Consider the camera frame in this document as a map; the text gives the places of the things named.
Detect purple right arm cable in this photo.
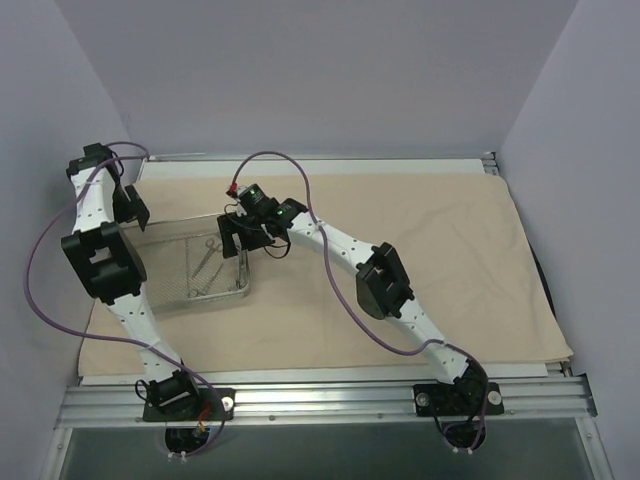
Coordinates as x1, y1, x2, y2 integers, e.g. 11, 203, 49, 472
230, 150, 489, 451

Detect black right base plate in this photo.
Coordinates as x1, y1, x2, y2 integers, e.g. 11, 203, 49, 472
412, 380, 505, 417

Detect steel surgical scissors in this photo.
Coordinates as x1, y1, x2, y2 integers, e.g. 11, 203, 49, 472
192, 237, 222, 278

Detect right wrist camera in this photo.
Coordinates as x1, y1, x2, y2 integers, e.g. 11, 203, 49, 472
237, 183, 278, 216

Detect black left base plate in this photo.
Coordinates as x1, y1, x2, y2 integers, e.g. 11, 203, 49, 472
142, 387, 236, 423

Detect wire mesh instrument tray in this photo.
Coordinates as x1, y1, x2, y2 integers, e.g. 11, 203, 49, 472
124, 214, 250, 314

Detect aluminium table edge rail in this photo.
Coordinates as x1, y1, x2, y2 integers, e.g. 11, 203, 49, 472
481, 152, 501, 177

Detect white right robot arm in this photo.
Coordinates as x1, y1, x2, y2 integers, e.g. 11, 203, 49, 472
218, 186, 488, 413

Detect aluminium front rail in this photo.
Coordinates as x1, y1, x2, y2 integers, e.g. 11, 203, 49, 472
56, 376, 597, 428

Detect steel forceps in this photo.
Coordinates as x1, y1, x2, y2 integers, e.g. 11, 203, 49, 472
235, 249, 248, 291

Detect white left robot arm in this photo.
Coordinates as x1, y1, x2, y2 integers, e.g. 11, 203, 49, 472
61, 143, 202, 419

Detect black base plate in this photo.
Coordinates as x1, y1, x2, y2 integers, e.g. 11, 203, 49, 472
412, 380, 505, 417
142, 387, 236, 423

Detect beige cloth wrap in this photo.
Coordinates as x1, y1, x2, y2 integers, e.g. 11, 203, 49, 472
79, 173, 571, 383

